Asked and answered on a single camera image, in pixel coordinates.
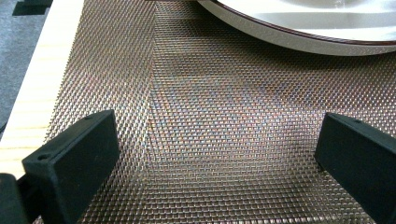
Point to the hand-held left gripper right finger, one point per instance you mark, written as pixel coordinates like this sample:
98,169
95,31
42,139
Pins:
364,161

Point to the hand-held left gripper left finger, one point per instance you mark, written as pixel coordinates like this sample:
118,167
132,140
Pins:
71,168

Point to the white plate with dark rim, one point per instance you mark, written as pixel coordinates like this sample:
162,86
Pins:
311,40

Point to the brown woven placemat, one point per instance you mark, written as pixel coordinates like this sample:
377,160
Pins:
218,124

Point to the black stand with square base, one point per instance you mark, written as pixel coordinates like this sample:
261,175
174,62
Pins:
31,7

